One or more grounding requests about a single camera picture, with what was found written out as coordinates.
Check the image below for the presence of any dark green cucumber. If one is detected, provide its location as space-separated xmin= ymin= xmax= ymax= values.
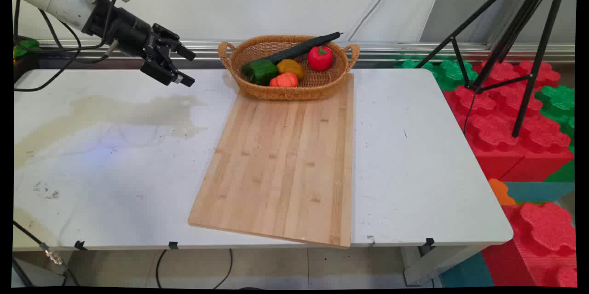
xmin=265 ymin=32 xmax=344 ymax=65

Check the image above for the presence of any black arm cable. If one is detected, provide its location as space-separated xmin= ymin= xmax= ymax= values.
xmin=13 ymin=0 xmax=125 ymax=92

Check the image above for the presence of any white table leg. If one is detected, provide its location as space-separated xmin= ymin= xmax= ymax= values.
xmin=400 ymin=244 xmax=484 ymax=286

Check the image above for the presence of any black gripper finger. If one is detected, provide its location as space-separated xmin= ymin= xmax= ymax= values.
xmin=140 ymin=54 xmax=195 ymax=88
xmin=152 ymin=23 xmax=196 ymax=62

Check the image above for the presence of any green bell pepper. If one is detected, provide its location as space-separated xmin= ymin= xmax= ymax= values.
xmin=241 ymin=58 xmax=279 ymax=86

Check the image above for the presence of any aluminium wall rail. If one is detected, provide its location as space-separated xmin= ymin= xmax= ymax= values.
xmin=37 ymin=39 xmax=576 ymax=63

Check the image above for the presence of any teal foam mat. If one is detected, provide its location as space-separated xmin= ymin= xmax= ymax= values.
xmin=504 ymin=181 xmax=576 ymax=203

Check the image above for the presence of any yellow bell pepper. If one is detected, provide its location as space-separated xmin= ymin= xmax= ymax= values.
xmin=277 ymin=58 xmax=305 ymax=81

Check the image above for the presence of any green foam block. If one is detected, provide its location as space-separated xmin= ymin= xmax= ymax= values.
xmin=534 ymin=85 xmax=576 ymax=154
xmin=393 ymin=58 xmax=479 ymax=91

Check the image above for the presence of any black tripod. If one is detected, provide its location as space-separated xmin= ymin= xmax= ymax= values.
xmin=414 ymin=0 xmax=571 ymax=138

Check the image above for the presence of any red tomato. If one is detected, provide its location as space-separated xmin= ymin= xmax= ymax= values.
xmin=307 ymin=46 xmax=334 ymax=72

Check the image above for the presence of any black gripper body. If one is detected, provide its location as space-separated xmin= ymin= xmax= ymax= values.
xmin=83 ymin=0 xmax=162 ymax=62

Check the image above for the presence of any black floor cable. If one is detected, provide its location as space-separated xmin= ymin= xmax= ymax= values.
xmin=155 ymin=249 xmax=233 ymax=290

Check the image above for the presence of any large red foam block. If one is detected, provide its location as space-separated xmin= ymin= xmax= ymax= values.
xmin=442 ymin=60 xmax=573 ymax=182

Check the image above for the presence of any woven wicker basket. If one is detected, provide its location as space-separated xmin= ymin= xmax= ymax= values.
xmin=218 ymin=35 xmax=360 ymax=101

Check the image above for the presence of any orange foam piece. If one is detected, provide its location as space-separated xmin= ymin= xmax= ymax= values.
xmin=488 ymin=178 xmax=517 ymax=206

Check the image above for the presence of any small green object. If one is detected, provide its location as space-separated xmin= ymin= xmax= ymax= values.
xmin=14 ymin=39 xmax=40 ymax=60

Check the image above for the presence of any wooden cutting board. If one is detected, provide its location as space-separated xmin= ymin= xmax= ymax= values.
xmin=188 ymin=73 xmax=355 ymax=249

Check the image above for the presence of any black cable with metal connector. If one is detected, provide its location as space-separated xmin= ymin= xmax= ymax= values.
xmin=13 ymin=220 xmax=81 ymax=288

